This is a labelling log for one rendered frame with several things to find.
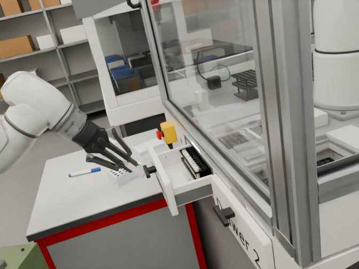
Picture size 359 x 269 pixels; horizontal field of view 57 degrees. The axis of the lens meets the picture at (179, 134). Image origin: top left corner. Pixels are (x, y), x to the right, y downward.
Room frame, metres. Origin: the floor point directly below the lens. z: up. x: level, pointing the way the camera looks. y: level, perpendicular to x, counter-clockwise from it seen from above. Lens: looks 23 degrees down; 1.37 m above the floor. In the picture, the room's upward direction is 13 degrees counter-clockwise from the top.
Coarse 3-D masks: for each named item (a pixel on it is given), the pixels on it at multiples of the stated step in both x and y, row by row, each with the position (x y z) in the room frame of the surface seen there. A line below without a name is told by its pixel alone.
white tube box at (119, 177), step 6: (138, 162) 1.20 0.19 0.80; (120, 168) 1.18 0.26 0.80; (108, 174) 1.16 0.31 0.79; (114, 174) 1.14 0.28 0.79; (120, 174) 1.13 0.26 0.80; (126, 174) 1.13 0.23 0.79; (132, 174) 1.14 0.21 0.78; (114, 180) 1.13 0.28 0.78; (120, 180) 1.11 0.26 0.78; (126, 180) 1.12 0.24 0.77
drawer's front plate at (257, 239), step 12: (216, 180) 0.72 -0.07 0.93; (216, 192) 0.72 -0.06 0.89; (228, 192) 0.66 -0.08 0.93; (216, 204) 0.74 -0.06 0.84; (228, 204) 0.64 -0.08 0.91; (240, 204) 0.60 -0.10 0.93; (240, 216) 0.57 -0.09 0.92; (240, 228) 0.58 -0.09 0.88; (252, 228) 0.52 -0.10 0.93; (240, 240) 0.59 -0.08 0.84; (252, 240) 0.52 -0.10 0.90; (264, 240) 0.48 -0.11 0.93; (252, 252) 0.53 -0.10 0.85; (264, 252) 0.47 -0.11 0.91; (264, 264) 0.48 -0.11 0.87
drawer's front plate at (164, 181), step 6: (150, 150) 0.99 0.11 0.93; (150, 156) 1.00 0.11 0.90; (156, 156) 0.93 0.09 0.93; (156, 162) 0.89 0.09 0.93; (156, 168) 0.89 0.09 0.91; (162, 168) 0.85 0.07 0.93; (162, 174) 0.81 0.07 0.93; (162, 180) 0.78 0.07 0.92; (168, 180) 0.77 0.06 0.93; (162, 186) 0.83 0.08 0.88; (168, 186) 0.76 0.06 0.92; (162, 192) 0.88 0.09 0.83; (168, 192) 0.76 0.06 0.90; (168, 198) 0.76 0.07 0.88; (174, 198) 0.76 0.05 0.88; (174, 204) 0.76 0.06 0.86; (174, 210) 0.76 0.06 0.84
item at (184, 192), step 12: (168, 156) 1.02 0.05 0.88; (180, 156) 1.03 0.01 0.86; (168, 168) 1.01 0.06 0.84; (180, 168) 1.00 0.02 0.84; (180, 180) 0.91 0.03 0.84; (192, 180) 0.80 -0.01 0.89; (204, 180) 0.80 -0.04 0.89; (180, 192) 0.78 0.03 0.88; (192, 192) 0.79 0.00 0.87; (204, 192) 0.79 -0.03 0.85; (180, 204) 0.78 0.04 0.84
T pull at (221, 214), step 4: (216, 208) 0.63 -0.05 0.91; (228, 208) 0.62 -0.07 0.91; (216, 212) 0.61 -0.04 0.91; (220, 212) 0.61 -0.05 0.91; (224, 212) 0.61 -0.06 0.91; (228, 212) 0.60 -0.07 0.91; (232, 212) 0.60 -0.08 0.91; (220, 216) 0.60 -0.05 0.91; (224, 216) 0.59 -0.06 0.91; (228, 216) 0.60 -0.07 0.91; (232, 216) 0.60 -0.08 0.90; (220, 220) 0.60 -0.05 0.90; (224, 220) 0.58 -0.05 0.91; (224, 224) 0.57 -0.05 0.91; (228, 224) 0.57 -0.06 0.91
